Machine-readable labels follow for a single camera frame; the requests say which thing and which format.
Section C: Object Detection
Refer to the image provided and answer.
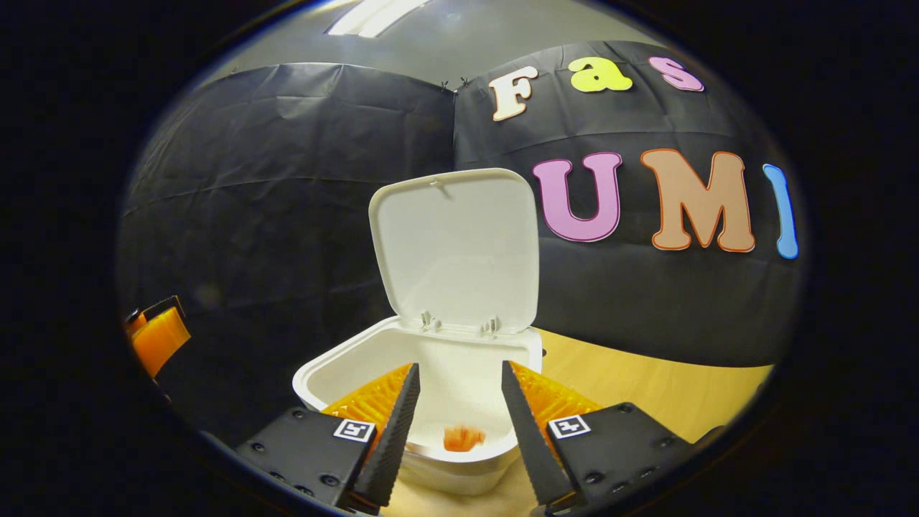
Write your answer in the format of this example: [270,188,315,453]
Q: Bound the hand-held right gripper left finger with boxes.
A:
[237,363,421,514]

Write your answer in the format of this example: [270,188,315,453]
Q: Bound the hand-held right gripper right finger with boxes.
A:
[501,360,694,514]

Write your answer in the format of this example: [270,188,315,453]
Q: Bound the wooden desktop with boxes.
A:
[381,329,775,517]

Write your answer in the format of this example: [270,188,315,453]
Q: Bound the white desktop garbage bin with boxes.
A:
[292,169,543,496]

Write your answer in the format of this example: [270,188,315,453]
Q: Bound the orange paper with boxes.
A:
[443,425,487,452]

